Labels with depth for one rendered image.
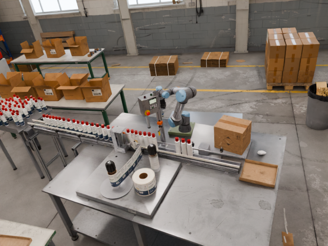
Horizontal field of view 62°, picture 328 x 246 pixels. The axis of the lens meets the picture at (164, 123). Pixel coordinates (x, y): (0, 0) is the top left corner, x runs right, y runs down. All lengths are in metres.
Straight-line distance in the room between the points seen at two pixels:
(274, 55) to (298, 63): 0.47
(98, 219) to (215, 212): 1.48
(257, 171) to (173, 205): 0.86
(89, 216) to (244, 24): 6.07
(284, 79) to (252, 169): 3.38
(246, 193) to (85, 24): 7.64
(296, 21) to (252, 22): 1.04
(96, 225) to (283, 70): 4.32
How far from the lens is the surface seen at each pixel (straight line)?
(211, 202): 2.45
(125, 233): 3.13
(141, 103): 2.67
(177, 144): 2.74
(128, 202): 2.48
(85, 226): 3.33
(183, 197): 2.49
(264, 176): 2.69
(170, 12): 8.02
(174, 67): 6.71
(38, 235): 2.69
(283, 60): 5.72
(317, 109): 4.66
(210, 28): 7.90
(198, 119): 3.44
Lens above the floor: 2.70
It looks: 33 degrees down
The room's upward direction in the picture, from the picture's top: 9 degrees counter-clockwise
